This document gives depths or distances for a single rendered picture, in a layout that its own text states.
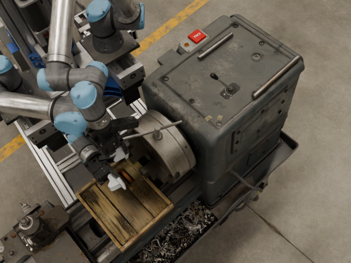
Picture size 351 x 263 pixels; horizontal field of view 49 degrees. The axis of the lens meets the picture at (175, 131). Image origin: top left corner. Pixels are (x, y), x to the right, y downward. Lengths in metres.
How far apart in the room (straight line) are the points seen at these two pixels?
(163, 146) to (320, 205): 1.54
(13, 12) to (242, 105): 1.03
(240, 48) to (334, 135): 1.50
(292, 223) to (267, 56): 1.34
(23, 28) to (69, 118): 0.60
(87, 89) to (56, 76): 0.16
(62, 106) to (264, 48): 0.89
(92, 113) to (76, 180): 1.53
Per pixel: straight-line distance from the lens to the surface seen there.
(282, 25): 3.66
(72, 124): 1.45
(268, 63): 1.70
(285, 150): 2.30
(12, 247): 1.90
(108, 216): 1.81
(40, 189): 3.00
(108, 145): 1.30
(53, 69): 1.30
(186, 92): 1.60
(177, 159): 1.55
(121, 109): 2.88
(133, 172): 1.61
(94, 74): 1.25
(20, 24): 1.87
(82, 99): 1.16
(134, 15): 1.73
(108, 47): 1.90
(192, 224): 2.07
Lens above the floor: 2.56
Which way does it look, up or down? 60 degrees down
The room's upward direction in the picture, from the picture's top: 9 degrees counter-clockwise
